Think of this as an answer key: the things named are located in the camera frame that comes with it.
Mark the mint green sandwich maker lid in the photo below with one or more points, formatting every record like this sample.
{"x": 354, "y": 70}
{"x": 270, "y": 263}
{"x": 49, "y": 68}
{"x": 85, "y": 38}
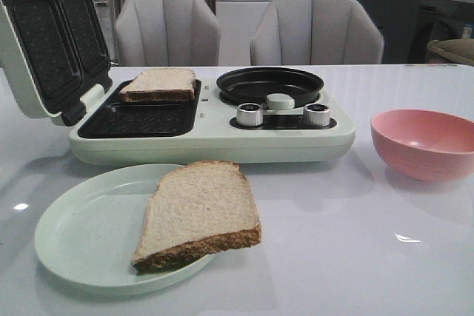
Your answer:
{"x": 54, "y": 56}

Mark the right silver control knob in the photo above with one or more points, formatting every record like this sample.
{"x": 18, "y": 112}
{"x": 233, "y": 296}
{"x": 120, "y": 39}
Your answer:
{"x": 316, "y": 115}

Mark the pink plastic bowl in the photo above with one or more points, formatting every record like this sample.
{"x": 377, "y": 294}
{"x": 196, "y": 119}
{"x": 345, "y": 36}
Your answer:
{"x": 424, "y": 145}

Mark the black round frying pan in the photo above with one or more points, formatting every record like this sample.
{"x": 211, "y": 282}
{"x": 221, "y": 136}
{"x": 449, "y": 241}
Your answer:
{"x": 254, "y": 84}

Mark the grey upholstered chair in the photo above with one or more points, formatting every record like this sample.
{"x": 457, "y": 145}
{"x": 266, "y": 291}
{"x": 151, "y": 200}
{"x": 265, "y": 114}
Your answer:
{"x": 316, "y": 32}
{"x": 167, "y": 33}

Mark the left silver control knob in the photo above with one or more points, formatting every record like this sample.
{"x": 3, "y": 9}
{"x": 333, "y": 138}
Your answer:
{"x": 249, "y": 115}

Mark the mint green round plate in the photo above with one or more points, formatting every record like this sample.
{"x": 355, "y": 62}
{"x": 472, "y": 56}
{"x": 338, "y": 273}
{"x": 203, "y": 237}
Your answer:
{"x": 87, "y": 236}

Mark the dark washing machine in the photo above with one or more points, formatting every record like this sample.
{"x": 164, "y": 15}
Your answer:
{"x": 440, "y": 20}

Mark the left grey upholstered chair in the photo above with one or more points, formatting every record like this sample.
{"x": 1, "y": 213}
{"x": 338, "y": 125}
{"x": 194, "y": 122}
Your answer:
{"x": 167, "y": 33}

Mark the bread slice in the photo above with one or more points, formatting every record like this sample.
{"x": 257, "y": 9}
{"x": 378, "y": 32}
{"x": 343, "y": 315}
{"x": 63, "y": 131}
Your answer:
{"x": 200, "y": 209}
{"x": 160, "y": 84}

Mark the mint green breakfast maker base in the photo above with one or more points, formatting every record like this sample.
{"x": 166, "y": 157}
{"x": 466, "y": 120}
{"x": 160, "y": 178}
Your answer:
{"x": 117, "y": 133}

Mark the silver control knob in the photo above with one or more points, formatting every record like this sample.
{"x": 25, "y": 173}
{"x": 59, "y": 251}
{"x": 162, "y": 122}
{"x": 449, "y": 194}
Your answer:
{"x": 249, "y": 115}
{"x": 316, "y": 115}

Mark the right grey upholstered chair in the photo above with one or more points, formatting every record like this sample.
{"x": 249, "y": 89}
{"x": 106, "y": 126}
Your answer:
{"x": 316, "y": 32}

